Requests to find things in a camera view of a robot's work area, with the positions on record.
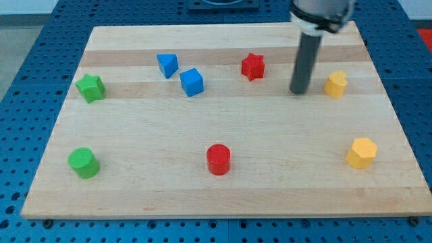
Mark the blue cube block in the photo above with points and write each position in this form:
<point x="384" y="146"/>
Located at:
<point x="192" y="82"/>

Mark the red star block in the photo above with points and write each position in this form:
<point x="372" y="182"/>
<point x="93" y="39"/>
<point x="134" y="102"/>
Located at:
<point x="253" y="66"/>

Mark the yellow heart block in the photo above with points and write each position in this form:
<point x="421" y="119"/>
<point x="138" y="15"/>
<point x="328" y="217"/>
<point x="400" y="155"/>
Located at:
<point x="335" y="84"/>

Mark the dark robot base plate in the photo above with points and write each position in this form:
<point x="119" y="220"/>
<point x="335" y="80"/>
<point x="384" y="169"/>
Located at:
<point x="222" y="4"/>

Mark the wooden board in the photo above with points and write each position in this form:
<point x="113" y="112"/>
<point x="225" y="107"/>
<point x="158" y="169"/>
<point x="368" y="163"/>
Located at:
<point x="288" y="152"/>

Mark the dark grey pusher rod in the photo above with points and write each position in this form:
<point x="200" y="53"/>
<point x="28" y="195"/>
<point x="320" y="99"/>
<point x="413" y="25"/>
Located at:
<point x="305" y="61"/>

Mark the blue triangle block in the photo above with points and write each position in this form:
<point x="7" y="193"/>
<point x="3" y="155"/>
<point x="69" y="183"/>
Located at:
<point x="168" y="64"/>

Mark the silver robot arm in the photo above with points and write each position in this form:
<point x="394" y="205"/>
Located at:
<point x="314" y="18"/>

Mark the red cylinder block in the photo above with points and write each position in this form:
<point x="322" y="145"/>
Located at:
<point x="218" y="159"/>

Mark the green star block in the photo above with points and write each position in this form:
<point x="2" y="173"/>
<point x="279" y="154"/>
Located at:
<point x="91" y="88"/>

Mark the green cylinder block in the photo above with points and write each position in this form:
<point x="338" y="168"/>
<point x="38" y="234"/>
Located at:
<point x="83" y="162"/>

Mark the yellow pentagon block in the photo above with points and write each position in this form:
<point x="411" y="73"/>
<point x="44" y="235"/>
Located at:
<point x="362" y="153"/>

